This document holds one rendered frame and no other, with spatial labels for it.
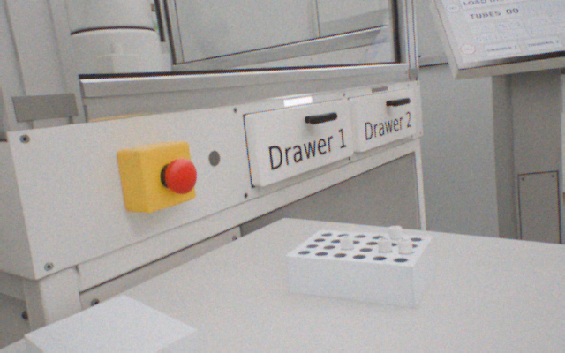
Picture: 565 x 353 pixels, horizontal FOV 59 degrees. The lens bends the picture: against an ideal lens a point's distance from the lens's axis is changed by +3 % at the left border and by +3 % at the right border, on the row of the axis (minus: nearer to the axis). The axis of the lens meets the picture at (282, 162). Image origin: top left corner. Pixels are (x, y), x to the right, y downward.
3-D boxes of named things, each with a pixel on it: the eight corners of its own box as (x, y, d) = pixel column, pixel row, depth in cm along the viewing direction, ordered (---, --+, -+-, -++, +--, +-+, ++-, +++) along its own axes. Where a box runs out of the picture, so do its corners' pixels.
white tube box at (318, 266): (436, 272, 49) (433, 235, 48) (417, 309, 42) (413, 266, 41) (322, 261, 55) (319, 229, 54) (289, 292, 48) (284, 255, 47)
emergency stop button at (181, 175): (203, 190, 55) (198, 155, 54) (176, 198, 52) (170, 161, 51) (185, 189, 57) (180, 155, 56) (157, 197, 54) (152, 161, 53)
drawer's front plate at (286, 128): (354, 154, 94) (349, 99, 93) (260, 187, 72) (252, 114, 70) (346, 154, 96) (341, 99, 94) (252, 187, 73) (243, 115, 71)
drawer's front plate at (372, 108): (416, 133, 119) (413, 88, 117) (360, 153, 96) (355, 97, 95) (409, 133, 120) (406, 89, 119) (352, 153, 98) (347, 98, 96)
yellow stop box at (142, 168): (201, 199, 58) (193, 139, 57) (152, 215, 52) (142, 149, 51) (173, 197, 61) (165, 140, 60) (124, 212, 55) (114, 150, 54)
